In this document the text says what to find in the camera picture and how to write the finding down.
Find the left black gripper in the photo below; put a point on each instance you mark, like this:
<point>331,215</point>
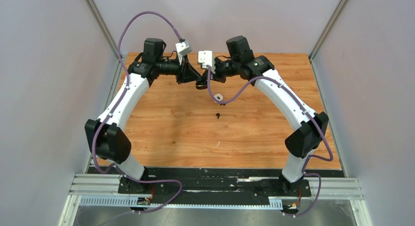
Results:
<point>186,73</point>

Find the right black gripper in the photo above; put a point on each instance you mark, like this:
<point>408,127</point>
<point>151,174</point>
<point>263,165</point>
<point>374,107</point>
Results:
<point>216,77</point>

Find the white earbud charging case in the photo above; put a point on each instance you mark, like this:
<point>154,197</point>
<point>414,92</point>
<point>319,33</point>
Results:
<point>217,97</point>

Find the black earbud charging case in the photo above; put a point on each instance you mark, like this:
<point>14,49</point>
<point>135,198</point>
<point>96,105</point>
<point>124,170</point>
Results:
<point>201,85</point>

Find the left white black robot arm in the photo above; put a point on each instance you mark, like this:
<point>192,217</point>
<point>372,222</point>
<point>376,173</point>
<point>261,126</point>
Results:
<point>105,135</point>

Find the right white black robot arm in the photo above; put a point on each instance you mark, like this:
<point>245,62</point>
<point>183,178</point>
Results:
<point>308,126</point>

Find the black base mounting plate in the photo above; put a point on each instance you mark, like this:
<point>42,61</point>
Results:
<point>214,186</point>

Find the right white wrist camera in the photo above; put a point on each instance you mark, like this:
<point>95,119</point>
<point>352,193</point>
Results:
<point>206,59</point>

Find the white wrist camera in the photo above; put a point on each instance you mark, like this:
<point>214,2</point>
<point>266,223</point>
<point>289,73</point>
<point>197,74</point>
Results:
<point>206,59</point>
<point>183,48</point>

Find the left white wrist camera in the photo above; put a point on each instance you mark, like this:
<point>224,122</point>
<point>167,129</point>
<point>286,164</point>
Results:
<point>183,48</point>

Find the left aluminium corner post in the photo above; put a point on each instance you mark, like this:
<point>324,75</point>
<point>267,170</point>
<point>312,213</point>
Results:
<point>102,25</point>

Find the aluminium corner post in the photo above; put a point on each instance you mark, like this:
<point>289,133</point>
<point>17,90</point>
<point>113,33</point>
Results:
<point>102,25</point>
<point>327,29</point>

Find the right aluminium corner post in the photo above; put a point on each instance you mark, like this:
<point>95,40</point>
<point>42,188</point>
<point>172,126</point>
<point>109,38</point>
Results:
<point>327,29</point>

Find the aluminium rail frame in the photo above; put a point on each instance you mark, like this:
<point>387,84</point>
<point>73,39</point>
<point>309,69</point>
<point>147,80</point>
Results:
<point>101,190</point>

